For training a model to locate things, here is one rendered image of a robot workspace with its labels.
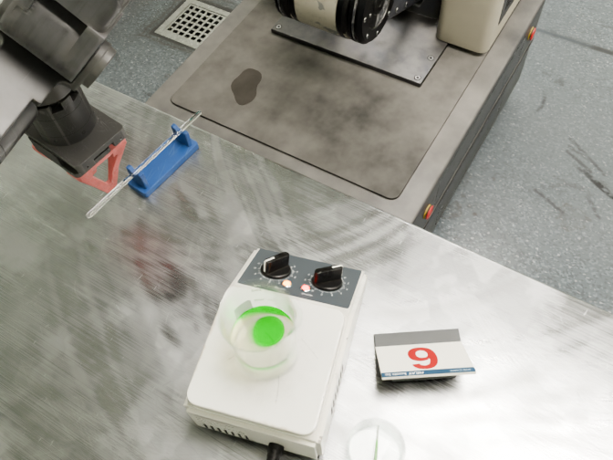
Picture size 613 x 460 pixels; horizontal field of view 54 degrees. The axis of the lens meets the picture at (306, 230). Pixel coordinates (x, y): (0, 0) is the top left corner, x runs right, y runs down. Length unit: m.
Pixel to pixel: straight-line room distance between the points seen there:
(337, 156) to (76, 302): 0.70
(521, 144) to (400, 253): 1.16
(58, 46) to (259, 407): 0.34
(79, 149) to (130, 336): 0.21
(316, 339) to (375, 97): 0.90
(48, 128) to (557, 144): 1.48
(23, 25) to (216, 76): 0.96
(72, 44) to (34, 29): 0.03
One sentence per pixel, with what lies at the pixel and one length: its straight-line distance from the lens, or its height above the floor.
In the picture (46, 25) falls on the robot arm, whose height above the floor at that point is 1.06.
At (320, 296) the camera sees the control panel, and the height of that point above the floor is 0.81.
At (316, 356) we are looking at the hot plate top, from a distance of 0.55.
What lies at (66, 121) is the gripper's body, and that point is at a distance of 0.63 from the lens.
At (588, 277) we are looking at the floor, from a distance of 1.64.
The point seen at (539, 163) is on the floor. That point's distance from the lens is 1.80.
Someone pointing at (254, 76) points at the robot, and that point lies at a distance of 1.44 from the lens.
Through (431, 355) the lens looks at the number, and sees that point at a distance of 0.63.
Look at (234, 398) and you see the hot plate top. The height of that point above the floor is 0.84.
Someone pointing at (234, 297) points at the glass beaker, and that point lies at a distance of 0.51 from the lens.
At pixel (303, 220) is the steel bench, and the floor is 0.75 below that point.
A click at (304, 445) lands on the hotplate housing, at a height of 0.81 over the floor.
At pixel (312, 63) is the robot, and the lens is 1.46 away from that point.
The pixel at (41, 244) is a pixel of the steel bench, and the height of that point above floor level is 0.75.
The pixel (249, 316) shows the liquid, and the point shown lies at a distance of 0.54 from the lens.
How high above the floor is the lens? 1.36
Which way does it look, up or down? 58 degrees down
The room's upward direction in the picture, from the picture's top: 6 degrees counter-clockwise
